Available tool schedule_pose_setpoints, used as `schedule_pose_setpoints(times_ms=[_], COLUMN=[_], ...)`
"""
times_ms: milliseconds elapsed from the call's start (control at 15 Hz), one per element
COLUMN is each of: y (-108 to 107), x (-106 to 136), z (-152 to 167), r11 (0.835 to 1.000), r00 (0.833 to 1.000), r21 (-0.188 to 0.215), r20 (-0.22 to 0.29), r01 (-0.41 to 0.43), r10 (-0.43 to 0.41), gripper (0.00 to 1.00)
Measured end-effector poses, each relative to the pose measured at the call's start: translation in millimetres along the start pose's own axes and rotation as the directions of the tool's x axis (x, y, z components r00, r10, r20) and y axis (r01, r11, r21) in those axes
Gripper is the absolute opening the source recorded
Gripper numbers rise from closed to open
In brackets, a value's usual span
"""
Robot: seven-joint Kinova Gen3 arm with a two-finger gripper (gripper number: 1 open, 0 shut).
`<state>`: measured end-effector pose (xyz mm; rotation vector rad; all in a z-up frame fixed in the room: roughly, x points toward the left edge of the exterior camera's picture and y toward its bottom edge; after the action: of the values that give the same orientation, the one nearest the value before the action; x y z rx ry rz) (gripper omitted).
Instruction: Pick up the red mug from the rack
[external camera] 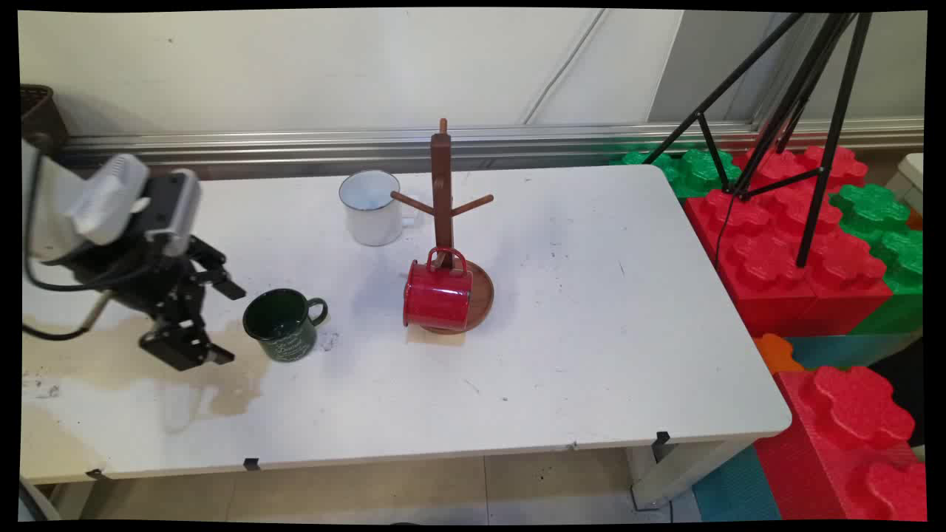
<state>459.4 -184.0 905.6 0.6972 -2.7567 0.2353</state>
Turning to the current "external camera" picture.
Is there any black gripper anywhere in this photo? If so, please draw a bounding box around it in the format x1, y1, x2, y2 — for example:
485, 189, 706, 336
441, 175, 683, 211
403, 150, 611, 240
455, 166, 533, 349
70, 235, 248, 372

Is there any red enamel mug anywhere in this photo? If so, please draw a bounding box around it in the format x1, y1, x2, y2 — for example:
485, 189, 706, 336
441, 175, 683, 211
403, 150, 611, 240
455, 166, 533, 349
402, 247, 474, 333

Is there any dark green mug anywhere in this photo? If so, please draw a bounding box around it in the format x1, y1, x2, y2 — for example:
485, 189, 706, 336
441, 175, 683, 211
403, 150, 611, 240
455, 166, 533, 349
242, 287, 330, 364

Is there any white enamel mug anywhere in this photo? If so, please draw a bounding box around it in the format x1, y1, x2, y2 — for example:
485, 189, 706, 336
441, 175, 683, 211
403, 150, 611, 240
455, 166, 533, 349
338, 169, 419, 248

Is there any brown wooden mug tree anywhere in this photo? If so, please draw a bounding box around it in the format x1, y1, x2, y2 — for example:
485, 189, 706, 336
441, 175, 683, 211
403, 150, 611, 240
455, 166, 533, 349
389, 117, 495, 336

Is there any white table leg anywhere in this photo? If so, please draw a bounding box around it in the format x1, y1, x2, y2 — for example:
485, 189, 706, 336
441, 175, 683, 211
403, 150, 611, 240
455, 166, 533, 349
627, 439, 756, 511

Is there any green foam building block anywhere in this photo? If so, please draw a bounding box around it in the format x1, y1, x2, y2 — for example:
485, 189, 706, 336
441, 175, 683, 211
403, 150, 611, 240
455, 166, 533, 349
609, 147, 744, 201
828, 183, 925, 335

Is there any orange foam building block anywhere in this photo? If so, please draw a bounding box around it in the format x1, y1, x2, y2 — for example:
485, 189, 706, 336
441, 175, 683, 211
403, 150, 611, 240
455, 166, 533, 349
753, 332, 807, 375

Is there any red foam building block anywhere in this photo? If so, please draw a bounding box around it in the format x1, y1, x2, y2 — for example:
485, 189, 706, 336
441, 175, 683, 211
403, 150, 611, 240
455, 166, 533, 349
752, 365, 929, 522
683, 143, 896, 338

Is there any black tripod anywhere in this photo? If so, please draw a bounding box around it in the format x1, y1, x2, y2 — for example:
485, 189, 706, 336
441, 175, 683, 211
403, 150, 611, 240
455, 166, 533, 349
642, 11, 874, 269

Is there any teal foam building block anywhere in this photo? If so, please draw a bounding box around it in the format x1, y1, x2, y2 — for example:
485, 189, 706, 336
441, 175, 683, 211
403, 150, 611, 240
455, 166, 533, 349
783, 330, 925, 372

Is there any white box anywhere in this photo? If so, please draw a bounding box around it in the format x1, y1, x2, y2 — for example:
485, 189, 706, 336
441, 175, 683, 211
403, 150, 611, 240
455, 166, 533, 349
882, 152, 925, 216

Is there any white vented wrist camera module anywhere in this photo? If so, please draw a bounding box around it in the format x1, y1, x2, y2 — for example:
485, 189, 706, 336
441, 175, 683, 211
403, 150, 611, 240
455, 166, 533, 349
65, 153, 202, 258

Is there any aluminium wall rail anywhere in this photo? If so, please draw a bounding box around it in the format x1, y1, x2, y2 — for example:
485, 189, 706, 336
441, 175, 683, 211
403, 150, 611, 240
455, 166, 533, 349
58, 117, 925, 180

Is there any white wall cable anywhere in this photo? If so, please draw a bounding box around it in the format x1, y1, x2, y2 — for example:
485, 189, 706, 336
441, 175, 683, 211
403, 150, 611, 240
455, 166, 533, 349
520, 9, 630, 126

